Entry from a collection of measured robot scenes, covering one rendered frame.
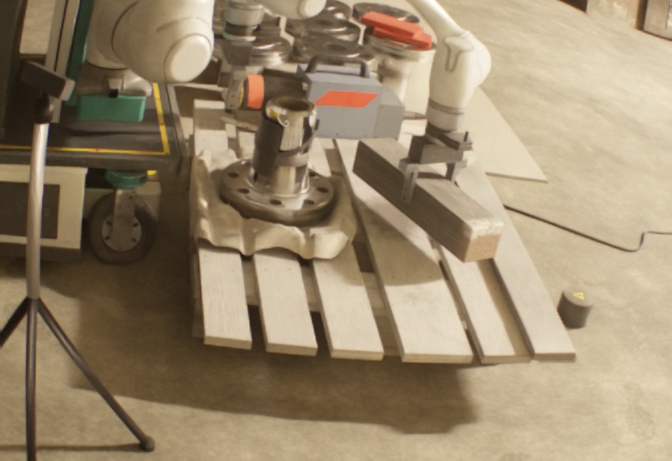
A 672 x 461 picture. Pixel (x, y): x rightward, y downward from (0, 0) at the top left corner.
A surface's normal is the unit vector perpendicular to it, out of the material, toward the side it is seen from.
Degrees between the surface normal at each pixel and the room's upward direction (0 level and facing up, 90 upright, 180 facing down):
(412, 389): 0
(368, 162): 90
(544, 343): 0
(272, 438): 0
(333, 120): 90
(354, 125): 90
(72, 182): 90
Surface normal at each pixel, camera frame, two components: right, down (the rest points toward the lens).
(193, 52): 0.55, 0.54
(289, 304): 0.18, -0.88
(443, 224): -0.83, 0.10
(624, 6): 0.13, 0.45
